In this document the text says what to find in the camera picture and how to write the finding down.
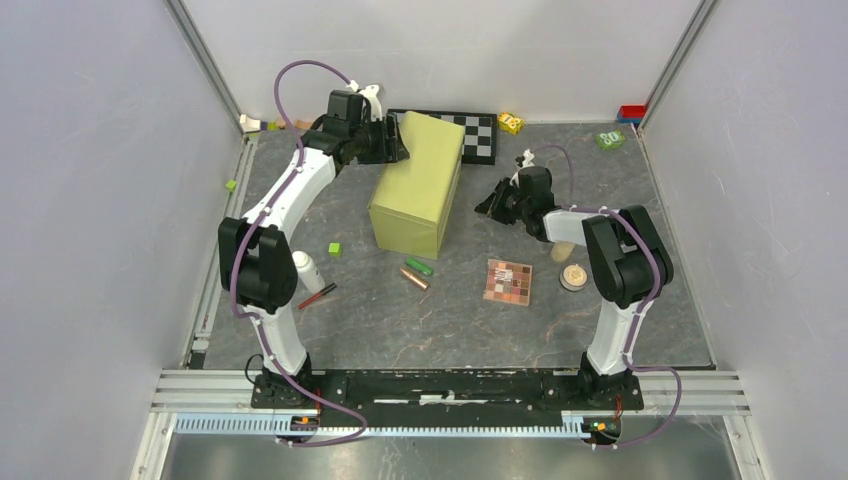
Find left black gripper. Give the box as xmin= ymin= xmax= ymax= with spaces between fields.
xmin=349 ymin=115 xmax=407 ymax=166

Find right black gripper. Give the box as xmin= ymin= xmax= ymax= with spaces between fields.
xmin=474 ymin=176 xmax=530 ymax=224

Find green makeup organizer box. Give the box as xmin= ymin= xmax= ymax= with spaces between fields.
xmin=368 ymin=111 xmax=464 ymax=260

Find copper lipstick tube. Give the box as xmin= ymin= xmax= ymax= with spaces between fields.
xmin=399 ymin=267 xmax=430 ymax=291

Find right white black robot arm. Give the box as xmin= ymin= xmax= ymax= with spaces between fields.
xmin=475 ymin=166 xmax=674 ymax=408

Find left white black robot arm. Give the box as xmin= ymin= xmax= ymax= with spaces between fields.
xmin=218 ymin=84 xmax=410 ymax=408

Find black white checkerboard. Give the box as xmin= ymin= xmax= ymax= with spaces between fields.
xmin=414 ymin=109 xmax=497 ymax=166

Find yellow toy block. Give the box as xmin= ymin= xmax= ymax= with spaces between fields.
xmin=497 ymin=112 xmax=525 ymax=135

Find beige foundation bottle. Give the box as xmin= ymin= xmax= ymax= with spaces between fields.
xmin=550 ymin=242 xmax=575 ymax=263

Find eyeshadow palette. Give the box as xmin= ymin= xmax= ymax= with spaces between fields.
xmin=483 ymin=259 xmax=533 ymax=306

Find green tube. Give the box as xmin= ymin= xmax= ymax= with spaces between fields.
xmin=405 ymin=257 xmax=434 ymax=276

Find round powder jar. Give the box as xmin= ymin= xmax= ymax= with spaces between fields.
xmin=559 ymin=264 xmax=589 ymax=292

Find small green cube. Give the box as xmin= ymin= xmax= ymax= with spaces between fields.
xmin=328 ymin=242 xmax=343 ymax=258

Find green number block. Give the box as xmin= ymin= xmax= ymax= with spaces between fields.
xmin=595 ymin=130 xmax=626 ymax=151

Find white toy piece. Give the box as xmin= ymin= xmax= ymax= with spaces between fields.
xmin=238 ymin=114 xmax=265 ymax=134

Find white bottle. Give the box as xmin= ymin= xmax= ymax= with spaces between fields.
xmin=292 ymin=251 xmax=327 ymax=294

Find red blue blocks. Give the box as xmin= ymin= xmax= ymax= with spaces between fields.
xmin=616 ymin=104 xmax=647 ymax=125

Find red black pencil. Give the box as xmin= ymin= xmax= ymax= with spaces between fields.
xmin=298 ymin=282 xmax=338 ymax=310

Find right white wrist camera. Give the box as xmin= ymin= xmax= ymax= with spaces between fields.
xmin=513 ymin=149 xmax=535 ymax=182

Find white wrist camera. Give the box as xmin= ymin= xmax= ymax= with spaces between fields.
xmin=513 ymin=149 xmax=535 ymax=182
xmin=346 ymin=80 xmax=385 ymax=122

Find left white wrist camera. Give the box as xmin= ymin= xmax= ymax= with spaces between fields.
xmin=346 ymin=80 xmax=385 ymax=122

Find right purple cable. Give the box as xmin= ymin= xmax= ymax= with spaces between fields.
xmin=529 ymin=144 xmax=685 ymax=452

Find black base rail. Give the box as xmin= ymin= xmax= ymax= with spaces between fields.
xmin=250 ymin=369 xmax=644 ymax=434

